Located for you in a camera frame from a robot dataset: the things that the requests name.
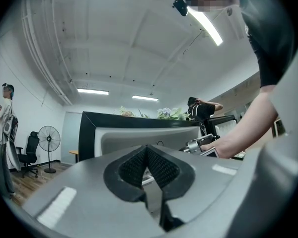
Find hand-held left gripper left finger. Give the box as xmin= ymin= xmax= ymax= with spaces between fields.
xmin=103 ymin=145 xmax=148 ymax=203

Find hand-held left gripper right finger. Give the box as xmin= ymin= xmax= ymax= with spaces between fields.
xmin=147 ymin=145 xmax=197 ymax=233

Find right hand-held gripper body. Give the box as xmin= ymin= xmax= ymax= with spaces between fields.
xmin=183 ymin=133 xmax=221 ymax=158

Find white fridge shelf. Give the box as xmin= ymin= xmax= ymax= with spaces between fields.
xmin=141 ymin=167 xmax=162 ymax=217

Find person's right forearm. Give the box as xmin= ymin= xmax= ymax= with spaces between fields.
xmin=201 ymin=85 xmax=279 ymax=160

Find artificial green plants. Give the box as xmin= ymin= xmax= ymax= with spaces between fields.
xmin=113 ymin=105 xmax=191 ymax=121

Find long ceiling light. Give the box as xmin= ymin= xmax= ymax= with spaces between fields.
xmin=132 ymin=94 xmax=159 ymax=102
xmin=187 ymin=5 xmax=224 ymax=47
xmin=76 ymin=88 xmax=110 ymax=96

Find black standing fan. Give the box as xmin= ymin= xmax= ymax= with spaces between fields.
xmin=37 ymin=125 xmax=61 ymax=174

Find black office chair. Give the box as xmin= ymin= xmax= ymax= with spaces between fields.
xmin=15 ymin=131 xmax=40 ymax=179

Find white ceiling pipes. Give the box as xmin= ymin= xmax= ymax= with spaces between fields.
xmin=21 ymin=0 xmax=74 ymax=107

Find black head camera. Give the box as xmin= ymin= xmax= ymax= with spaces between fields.
xmin=172 ymin=0 xmax=189 ymax=17

